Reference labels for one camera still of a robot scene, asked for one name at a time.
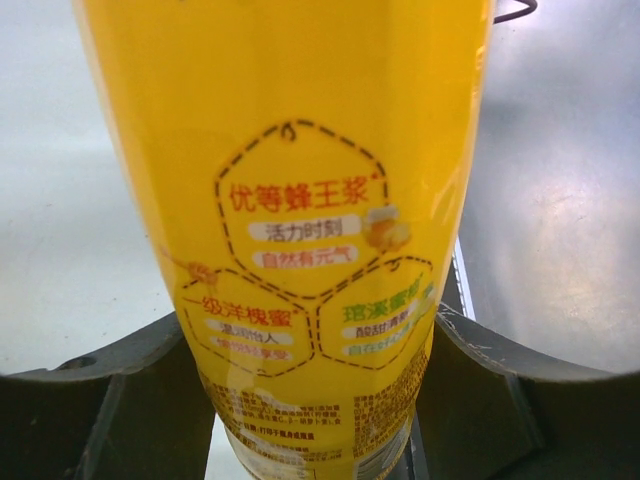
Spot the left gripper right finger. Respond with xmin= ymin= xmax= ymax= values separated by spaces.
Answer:
xmin=407 ymin=305 xmax=639 ymax=479

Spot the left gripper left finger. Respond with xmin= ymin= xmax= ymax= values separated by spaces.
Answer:
xmin=1 ymin=314 xmax=215 ymax=479

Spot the yellow juice bottle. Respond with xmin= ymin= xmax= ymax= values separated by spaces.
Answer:
xmin=75 ymin=1 xmax=494 ymax=479

